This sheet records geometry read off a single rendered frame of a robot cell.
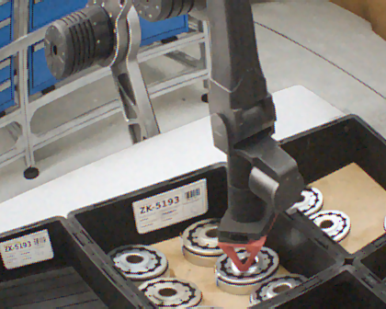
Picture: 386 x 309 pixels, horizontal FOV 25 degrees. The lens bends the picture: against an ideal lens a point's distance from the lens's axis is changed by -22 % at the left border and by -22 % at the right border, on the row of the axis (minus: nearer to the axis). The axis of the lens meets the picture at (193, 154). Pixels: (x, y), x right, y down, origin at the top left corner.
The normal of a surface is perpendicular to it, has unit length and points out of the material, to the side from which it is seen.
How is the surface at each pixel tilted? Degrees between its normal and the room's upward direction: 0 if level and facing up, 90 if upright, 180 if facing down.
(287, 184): 92
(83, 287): 0
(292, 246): 90
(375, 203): 0
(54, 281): 0
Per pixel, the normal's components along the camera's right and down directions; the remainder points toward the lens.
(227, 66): -0.79, 0.34
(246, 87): 0.57, 0.47
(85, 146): -0.07, -0.86
